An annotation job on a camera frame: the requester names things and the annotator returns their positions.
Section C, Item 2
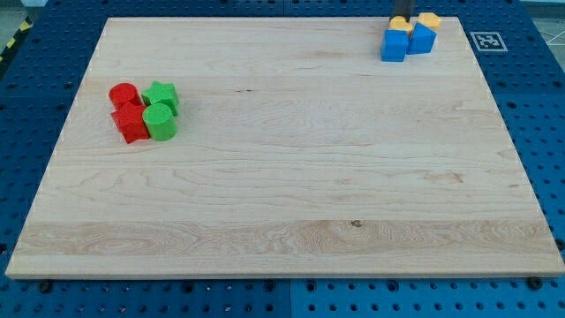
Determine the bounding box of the yellow pentagon block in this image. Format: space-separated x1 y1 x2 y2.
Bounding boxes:
418 12 442 32

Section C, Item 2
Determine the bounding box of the blue triangular block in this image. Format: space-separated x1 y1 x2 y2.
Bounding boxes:
407 22 437 55

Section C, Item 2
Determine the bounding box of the green star block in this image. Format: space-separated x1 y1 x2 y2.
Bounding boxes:
140 81 179 117

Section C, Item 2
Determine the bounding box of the white fiducial marker tag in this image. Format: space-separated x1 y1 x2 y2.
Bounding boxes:
470 31 508 52

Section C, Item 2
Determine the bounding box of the blue cube block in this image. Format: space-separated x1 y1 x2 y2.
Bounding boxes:
380 29 410 62

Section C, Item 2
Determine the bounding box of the green cylinder block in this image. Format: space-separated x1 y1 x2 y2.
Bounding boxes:
142 103 177 141

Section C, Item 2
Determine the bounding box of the red cylinder block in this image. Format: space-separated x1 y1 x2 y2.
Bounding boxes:
109 82 142 110

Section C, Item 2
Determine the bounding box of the yellow hexagon block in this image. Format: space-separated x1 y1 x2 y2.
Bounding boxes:
388 16 414 36

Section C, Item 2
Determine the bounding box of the red star block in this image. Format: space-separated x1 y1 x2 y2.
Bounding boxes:
111 102 150 143

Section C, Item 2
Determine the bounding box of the wooden board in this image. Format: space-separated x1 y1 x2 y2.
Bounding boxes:
6 17 564 280

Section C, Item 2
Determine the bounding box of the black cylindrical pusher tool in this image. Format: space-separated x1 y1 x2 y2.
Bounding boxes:
389 0 416 22

